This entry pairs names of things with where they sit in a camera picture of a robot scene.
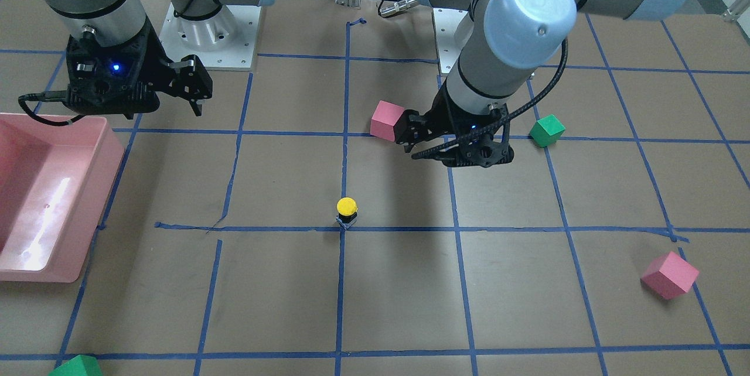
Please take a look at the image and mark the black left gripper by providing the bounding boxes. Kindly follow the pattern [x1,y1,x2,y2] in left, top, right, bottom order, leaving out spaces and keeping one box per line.
[394,86,516,168]

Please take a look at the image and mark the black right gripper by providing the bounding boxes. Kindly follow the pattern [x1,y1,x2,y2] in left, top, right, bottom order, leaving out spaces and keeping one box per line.
[65,19,213,119]

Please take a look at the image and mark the yellow push button switch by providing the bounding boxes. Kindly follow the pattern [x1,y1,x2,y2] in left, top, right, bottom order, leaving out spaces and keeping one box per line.
[335,197,359,230]

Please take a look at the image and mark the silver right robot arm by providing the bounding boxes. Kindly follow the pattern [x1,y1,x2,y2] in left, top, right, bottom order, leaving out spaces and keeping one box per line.
[17,0,275,126]

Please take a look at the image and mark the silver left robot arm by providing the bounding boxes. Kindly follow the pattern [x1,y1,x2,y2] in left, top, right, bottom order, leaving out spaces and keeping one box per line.
[394,0,686,168]

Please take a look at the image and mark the pink cube near centre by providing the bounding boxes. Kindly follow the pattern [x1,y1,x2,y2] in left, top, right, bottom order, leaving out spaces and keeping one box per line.
[369,100,405,143]

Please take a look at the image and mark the pink cube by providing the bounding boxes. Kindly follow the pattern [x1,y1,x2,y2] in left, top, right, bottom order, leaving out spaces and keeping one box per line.
[640,251,700,300]
[369,100,405,143]

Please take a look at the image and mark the green cube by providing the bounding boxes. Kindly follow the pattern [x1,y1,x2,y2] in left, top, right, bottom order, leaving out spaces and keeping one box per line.
[529,114,566,148]
[48,355,104,376]

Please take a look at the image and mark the pink plastic bin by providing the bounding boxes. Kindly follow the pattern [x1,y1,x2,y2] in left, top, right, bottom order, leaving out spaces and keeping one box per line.
[1,114,124,283]

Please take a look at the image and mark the green cube at bottom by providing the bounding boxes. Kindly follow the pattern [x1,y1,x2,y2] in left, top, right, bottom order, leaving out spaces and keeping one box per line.
[48,355,104,376]

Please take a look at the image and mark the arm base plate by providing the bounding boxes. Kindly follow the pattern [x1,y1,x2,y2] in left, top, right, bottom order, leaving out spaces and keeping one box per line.
[432,7,535,79]
[159,5,263,71]

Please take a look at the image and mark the silver cable connector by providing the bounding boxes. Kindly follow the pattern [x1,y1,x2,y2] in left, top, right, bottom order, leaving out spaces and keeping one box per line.
[378,0,420,18]

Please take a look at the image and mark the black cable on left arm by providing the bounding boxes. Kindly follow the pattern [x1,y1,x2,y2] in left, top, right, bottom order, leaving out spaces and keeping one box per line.
[410,39,570,160]

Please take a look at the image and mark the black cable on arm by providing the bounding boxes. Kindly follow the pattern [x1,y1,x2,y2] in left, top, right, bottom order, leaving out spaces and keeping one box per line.
[410,39,570,160]
[18,92,88,127]

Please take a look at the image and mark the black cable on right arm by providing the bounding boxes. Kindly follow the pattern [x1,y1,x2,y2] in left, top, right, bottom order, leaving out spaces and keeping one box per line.
[18,92,88,127]

